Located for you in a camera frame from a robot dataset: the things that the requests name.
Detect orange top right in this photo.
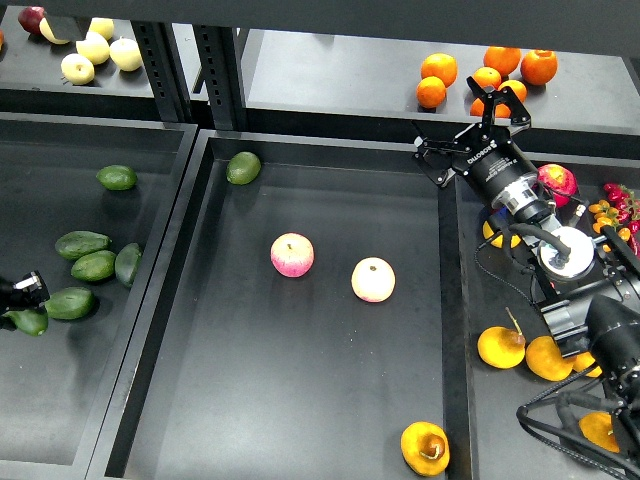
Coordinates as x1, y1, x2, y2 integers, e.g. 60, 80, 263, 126
520, 49, 558, 86

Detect orange bottom front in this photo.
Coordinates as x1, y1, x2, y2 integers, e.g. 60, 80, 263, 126
469, 98, 511, 118

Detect green avocado middle cluster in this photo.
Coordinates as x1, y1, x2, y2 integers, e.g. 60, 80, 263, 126
71, 250, 116, 282

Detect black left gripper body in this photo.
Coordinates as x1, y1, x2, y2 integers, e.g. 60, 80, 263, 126
0, 278, 18, 330

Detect pink red apple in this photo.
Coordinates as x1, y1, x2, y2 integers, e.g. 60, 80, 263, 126
270, 232, 315, 278

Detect black perforated shelf post right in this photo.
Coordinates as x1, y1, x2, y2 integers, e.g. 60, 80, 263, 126
193, 25, 247, 131

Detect black perforated shelf post left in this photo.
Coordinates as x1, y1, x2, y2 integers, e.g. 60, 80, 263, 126
131, 20, 193, 123

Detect pale yellow apple centre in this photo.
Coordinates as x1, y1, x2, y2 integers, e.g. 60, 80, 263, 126
75, 31, 110, 65

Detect green avocado lower cluster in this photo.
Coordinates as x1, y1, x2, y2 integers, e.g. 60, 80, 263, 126
45, 287, 95, 320

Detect orange lower left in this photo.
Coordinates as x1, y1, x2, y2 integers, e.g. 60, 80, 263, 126
416, 76, 447, 109

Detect orange top centre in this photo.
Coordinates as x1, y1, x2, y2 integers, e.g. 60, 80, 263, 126
483, 46, 522, 77

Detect yellow pear upper right tray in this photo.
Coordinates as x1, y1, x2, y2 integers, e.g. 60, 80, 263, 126
482, 220, 521, 249

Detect pale yellow apple half hidden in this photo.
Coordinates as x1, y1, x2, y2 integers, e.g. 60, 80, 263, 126
39, 18, 70, 45

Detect yellow pear with long stem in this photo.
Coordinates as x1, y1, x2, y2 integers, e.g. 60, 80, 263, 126
477, 307, 526, 369

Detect orange top left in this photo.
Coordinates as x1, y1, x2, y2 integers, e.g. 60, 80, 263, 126
420, 52, 458, 88

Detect dark red apple on shelf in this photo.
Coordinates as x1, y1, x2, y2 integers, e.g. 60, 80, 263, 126
18, 6, 45, 36

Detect red and orange cherry tomatoes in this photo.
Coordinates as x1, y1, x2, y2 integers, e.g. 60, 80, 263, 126
588, 182, 639, 257

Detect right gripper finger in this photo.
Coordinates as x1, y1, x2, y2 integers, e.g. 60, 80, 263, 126
467, 76, 531, 131
412, 120, 458, 188

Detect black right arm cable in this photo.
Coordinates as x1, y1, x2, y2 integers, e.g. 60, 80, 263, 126
514, 374, 640, 480

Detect black tray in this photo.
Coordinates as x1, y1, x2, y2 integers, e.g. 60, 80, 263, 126
87, 131, 452, 479
1, 113, 197, 479
438, 179, 606, 479

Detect black left tray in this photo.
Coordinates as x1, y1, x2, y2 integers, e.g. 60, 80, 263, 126
1, 113, 197, 479

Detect pale yellow apple right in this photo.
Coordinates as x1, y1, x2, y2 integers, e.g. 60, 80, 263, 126
110, 37, 143, 72

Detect yellow pear behind arm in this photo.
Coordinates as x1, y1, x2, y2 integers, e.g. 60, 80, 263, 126
573, 352, 602, 378

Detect small orange right centre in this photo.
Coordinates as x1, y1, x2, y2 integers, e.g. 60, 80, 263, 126
499, 79, 528, 103

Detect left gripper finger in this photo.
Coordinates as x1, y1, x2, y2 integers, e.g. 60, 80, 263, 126
12, 270, 50, 309

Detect pale yellow apple front left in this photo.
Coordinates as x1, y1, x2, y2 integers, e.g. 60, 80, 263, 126
60, 53, 95, 85

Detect small orange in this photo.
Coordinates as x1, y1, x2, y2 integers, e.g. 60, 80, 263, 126
472, 66, 502, 90
499, 79, 528, 103

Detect pale yellow apple back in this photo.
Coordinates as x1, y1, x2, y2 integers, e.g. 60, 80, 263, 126
89, 17, 115, 41

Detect black right tray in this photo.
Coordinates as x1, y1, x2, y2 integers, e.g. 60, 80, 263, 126
438, 179, 606, 479

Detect pale yellow pink apple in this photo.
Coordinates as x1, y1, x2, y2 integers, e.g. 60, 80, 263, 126
351, 257, 396, 303

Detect bright red apple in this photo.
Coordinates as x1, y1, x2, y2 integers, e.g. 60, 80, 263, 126
538, 163, 578, 208

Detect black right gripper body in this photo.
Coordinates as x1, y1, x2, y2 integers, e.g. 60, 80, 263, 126
452, 124, 538, 210

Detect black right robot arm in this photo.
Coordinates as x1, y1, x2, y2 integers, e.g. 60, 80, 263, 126
415, 80, 639, 479

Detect yellow pear middle right tray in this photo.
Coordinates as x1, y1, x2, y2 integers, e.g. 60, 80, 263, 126
525, 336, 574, 382

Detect yellow pear tray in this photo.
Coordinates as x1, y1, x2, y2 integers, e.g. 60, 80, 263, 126
482, 220, 521, 249
525, 336, 574, 382

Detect black perforated shelf post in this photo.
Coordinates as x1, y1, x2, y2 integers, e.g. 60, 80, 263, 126
193, 25, 247, 131
131, 20, 193, 123

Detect black centre tray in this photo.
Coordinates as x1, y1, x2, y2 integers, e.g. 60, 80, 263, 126
87, 131, 452, 479

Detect dark avocado right of cluster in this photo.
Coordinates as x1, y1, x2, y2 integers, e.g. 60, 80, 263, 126
114, 243, 143, 288

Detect green avocado at tray corner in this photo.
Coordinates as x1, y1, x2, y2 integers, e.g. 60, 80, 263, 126
226, 151, 261, 185

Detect dark green avocado upper cluster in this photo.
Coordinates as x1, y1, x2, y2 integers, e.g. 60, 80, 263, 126
54, 230, 111, 260

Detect green avocado left tray top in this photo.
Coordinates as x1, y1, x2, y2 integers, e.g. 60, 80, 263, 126
96, 165, 138, 191

